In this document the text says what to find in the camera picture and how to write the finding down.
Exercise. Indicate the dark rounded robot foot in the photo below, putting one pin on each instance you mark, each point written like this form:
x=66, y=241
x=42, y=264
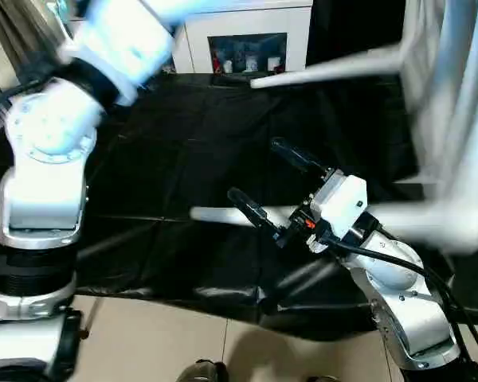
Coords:
x=323, y=379
x=199, y=372

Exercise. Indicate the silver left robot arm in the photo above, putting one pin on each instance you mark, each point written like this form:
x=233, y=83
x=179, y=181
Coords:
x=48, y=175

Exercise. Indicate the black plastic mat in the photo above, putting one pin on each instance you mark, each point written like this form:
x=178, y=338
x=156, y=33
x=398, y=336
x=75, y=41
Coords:
x=191, y=143

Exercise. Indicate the white glass-door cabinet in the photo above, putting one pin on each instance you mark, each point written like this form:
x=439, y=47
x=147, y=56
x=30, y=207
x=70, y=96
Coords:
x=247, y=24

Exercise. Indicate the white plastic table top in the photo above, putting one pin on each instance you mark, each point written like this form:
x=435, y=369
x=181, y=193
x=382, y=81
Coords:
x=454, y=119

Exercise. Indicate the grey curtain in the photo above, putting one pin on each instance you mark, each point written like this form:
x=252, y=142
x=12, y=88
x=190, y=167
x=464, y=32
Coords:
x=24, y=28

